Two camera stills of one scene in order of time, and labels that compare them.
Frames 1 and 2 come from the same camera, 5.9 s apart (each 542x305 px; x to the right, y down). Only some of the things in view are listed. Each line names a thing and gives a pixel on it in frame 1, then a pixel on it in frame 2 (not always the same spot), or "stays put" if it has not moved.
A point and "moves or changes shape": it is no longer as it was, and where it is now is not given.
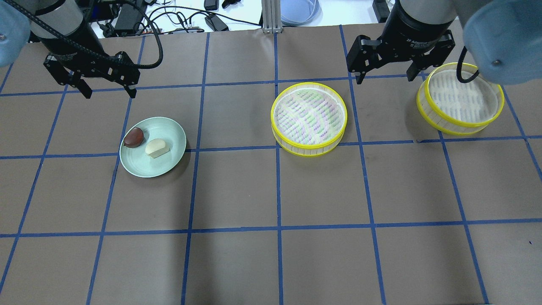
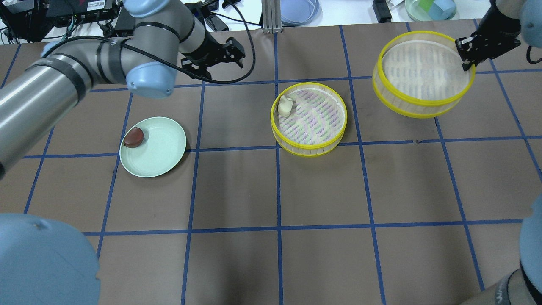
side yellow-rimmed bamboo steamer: x=445 y=106 moves or changes shape
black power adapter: x=215 y=23 stays put
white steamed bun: x=156 y=148 -> x=285 y=106
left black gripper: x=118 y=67 -> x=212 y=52
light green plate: x=136 y=161 stays put
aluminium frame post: x=271 y=16 stays put
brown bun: x=134 y=137 stays put
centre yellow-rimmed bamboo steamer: x=308 y=119 stays put
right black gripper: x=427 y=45 -> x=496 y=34
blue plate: x=301 y=12 stays put
